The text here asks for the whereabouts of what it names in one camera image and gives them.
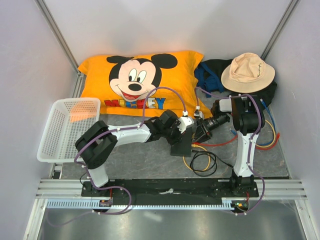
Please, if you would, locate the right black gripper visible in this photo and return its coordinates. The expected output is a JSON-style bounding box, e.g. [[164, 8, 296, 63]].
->
[[192, 113, 229, 146]]

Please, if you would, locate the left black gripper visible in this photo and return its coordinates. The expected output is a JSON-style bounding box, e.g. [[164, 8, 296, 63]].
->
[[162, 122, 186, 147]]

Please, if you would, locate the black TP-Link network switch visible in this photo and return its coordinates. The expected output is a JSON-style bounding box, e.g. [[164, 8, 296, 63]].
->
[[170, 127, 193, 157]]

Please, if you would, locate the blue ethernet cable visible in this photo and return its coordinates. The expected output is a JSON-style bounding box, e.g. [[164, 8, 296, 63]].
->
[[229, 98, 277, 147]]

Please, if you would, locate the yellow ethernet cable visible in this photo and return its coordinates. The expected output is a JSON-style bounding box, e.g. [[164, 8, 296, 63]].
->
[[182, 118, 280, 172]]

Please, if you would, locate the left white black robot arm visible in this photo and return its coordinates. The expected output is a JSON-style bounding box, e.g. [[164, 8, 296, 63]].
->
[[74, 110, 194, 197]]

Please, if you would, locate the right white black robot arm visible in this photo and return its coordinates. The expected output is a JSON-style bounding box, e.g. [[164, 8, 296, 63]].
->
[[193, 93, 265, 197]]

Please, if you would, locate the orange Mickey Mouse pillow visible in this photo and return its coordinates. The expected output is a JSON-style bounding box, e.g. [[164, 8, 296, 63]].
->
[[78, 50, 212, 118]]

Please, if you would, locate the black and blue bag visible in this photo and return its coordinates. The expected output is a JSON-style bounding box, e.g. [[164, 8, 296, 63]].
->
[[194, 59, 278, 107]]

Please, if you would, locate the beige bucket hat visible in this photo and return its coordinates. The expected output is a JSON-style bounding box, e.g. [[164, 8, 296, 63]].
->
[[221, 52, 276, 94]]

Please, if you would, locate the white perforated plastic basket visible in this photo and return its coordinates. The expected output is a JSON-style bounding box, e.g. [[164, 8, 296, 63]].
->
[[36, 97, 101, 163]]

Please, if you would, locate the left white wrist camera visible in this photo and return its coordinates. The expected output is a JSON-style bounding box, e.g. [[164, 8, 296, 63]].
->
[[177, 116, 194, 133]]

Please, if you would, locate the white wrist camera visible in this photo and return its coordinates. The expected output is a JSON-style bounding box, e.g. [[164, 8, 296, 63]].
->
[[177, 116, 194, 133], [193, 105, 205, 120]]

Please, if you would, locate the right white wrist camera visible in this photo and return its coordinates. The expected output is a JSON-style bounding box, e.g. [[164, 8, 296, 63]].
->
[[193, 105, 205, 120]]

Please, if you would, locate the black power cable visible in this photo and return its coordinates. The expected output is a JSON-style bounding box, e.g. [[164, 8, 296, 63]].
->
[[189, 148, 235, 177]]

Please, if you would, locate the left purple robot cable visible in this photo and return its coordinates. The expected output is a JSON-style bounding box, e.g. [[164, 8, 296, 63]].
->
[[46, 86, 189, 227]]

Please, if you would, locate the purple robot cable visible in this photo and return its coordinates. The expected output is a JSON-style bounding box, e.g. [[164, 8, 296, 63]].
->
[[46, 86, 189, 227], [194, 86, 266, 216]]

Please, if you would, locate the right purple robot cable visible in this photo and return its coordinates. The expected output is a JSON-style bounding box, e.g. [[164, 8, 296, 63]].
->
[[194, 86, 266, 216]]

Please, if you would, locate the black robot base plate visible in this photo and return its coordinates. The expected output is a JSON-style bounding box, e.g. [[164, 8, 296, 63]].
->
[[81, 178, 259, 198]]

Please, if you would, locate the grey slotted cable duct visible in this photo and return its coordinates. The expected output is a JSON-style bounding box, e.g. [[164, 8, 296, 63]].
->
[[46, 198, 235, 210]]

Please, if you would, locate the aluminium rail frame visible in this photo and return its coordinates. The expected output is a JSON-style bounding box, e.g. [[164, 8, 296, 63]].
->
[[23, 179, 320, 240]]

